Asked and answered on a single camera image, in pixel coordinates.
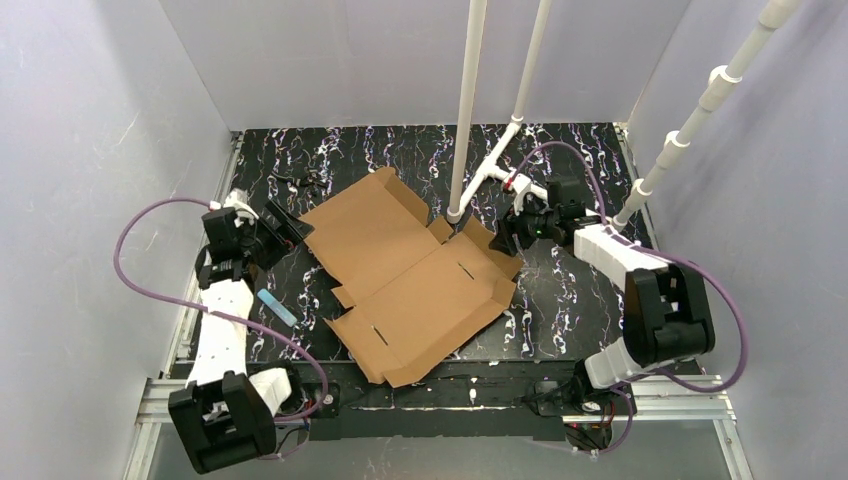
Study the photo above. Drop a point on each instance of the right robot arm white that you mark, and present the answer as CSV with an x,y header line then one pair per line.
x,y
666,315

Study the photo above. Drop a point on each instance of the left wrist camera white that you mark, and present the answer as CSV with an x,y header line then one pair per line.
x,y
237,199

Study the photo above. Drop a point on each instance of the light blue tube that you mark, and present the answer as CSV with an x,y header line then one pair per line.
x,y
277,308

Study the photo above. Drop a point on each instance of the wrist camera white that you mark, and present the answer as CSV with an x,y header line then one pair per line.
x,y
518,185
237,199

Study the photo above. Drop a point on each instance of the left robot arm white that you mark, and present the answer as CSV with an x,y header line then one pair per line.
x,y
224,415

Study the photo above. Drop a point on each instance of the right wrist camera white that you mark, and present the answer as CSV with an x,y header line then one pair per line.
x,y
518,185

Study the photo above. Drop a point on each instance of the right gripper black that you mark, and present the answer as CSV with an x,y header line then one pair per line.
x,y
520,226

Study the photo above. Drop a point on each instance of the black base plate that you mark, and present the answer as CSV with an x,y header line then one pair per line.
x,y
519,398

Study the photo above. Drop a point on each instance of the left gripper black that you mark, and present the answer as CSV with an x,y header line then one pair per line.
x,y
275,225

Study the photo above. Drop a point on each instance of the brown cardboard box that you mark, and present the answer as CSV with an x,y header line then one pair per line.
x,y
414,290

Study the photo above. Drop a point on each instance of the small black clip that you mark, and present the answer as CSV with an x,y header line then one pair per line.
x,y
309,183

